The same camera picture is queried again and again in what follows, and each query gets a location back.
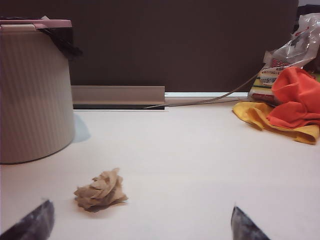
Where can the tan paper ball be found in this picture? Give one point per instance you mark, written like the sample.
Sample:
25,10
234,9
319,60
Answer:
100,192

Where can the small tan paper scrap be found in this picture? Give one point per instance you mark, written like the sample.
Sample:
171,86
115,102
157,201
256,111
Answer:
45,18

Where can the white ribbed trash can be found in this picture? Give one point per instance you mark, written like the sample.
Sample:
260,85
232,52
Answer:
32,100

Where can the black plastic trash bag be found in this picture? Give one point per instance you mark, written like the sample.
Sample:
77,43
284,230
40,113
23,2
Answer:
62,42

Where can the yellow cloth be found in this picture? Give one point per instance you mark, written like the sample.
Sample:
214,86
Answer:
252,112

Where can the grey desk divider panel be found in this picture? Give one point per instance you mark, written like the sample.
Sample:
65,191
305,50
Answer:
175,45

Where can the clear printed plastic package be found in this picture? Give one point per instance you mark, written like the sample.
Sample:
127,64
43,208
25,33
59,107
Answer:
295,42

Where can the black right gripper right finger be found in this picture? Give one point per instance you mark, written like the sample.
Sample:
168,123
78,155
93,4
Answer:
243,227

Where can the orange cloth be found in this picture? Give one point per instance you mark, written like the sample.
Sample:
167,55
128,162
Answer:
295,100

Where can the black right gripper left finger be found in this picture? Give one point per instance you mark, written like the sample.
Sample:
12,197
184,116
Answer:
32,225

